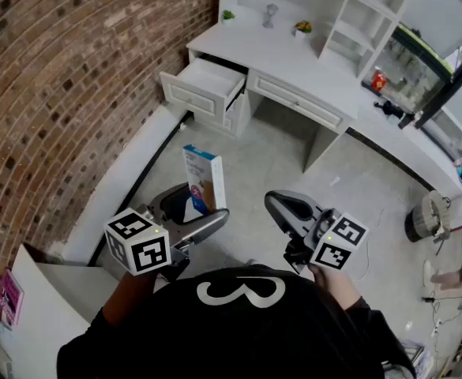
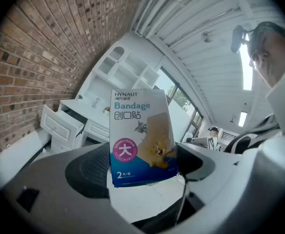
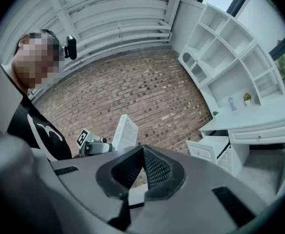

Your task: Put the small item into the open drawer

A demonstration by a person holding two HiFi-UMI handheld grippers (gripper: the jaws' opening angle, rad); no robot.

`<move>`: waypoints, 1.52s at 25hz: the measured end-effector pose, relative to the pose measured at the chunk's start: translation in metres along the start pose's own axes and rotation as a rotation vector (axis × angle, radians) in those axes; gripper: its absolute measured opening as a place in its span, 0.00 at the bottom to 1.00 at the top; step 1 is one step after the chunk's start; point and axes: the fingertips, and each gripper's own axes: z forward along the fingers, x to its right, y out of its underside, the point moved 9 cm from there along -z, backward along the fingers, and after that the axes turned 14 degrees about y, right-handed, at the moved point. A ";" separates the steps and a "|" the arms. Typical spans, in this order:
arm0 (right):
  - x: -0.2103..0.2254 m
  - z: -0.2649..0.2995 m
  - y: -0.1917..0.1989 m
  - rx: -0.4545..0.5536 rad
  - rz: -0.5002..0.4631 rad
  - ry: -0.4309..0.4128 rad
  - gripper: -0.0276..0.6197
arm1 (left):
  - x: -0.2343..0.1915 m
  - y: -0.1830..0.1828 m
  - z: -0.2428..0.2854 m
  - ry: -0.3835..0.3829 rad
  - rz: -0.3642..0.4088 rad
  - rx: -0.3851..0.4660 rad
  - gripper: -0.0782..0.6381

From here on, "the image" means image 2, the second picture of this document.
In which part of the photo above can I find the person's black printed shirt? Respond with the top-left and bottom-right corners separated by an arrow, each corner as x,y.
224,114 -> 283,154

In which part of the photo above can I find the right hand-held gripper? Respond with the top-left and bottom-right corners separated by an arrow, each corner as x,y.
207,136 -> 222,152

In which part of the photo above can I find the white drawer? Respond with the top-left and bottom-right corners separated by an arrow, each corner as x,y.
40,104 -> 87,150

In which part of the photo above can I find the round ceiling lamp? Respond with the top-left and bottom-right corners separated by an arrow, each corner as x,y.
201,31 -> 214,44

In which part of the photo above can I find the person's head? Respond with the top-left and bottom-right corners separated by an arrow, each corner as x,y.
247,21 -> 285,89

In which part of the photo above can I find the large window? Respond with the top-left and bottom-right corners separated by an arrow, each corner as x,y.
154,66 -> 204,142

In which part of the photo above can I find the white hutch shelf unit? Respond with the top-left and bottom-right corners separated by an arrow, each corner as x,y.
83,45 -> 161,108

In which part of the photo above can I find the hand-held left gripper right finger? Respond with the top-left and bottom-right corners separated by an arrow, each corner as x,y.
161,135 -> 285,234

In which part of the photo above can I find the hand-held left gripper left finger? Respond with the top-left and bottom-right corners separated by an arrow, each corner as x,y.
0,142 -> 148,234

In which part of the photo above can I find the white desk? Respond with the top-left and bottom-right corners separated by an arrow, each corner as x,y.
50,98 -> 112,154

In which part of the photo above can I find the rectangular ceiling light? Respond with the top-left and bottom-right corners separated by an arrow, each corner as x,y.
238,111 -> 248,128

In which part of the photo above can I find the white and blue bandage box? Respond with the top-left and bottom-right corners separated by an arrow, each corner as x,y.
109,89 -> 178,188

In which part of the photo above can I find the black head-mounted camera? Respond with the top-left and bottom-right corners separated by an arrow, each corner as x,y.
230,25 -> 254,54

